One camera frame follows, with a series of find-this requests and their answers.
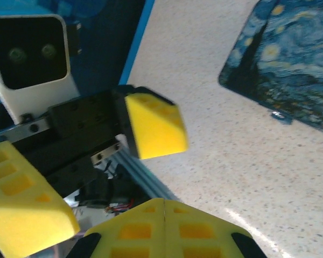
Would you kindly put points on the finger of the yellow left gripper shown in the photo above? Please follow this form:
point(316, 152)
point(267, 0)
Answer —
point(156, 129)
point(24, 215)

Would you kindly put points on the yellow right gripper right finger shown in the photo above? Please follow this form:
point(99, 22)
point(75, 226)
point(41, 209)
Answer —
point(199, 231)

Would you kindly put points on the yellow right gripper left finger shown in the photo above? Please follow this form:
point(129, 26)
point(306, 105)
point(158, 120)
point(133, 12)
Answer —
point(134, 231)

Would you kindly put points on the aluminium frame cross rail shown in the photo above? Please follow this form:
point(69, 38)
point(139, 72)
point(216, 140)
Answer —
point(148, 180)

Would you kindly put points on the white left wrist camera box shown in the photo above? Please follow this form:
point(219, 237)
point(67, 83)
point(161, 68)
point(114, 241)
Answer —
point(32, 51)

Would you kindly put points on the starry night print tin box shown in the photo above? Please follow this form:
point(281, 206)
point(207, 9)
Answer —
point(285, 67)

